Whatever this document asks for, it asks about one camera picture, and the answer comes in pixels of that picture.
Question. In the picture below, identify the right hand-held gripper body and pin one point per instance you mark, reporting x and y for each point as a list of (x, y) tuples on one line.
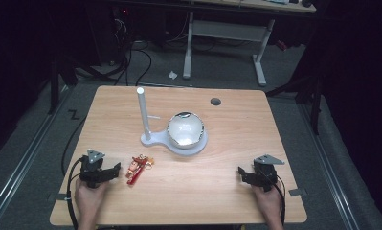
[(265, 172)]

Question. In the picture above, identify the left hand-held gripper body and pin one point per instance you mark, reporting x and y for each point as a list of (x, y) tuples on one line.
[(91, 169)]

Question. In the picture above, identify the person's right hand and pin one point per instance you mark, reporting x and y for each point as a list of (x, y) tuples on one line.
[(268, 204)]

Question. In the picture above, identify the person's left hand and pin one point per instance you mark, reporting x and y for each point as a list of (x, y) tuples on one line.
[(89, 199)]

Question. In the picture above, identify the grey tape piece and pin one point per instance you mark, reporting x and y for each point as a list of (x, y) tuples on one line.
[(58, 196), (297, 192)]

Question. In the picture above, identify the white stand with pole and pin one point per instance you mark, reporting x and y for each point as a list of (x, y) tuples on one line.
[(153, 139)]

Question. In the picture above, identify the white bowl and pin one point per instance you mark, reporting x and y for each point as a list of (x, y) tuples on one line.
[(185, 130)]

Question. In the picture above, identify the black table grommet hole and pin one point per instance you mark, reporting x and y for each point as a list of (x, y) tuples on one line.
[(215, 102)]

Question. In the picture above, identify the black metal stand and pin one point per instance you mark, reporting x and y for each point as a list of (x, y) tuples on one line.
[(56, 83), (310, 92)]

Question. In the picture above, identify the crumpled white paper scrap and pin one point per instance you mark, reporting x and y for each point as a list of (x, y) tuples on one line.
[(172, 75)]

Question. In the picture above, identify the white-framed wooden desk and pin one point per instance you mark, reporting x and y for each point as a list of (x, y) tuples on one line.
[(230, 30)]

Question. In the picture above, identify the metal floor rail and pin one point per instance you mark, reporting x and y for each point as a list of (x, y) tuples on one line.
[(329, 166), (26, 153)]

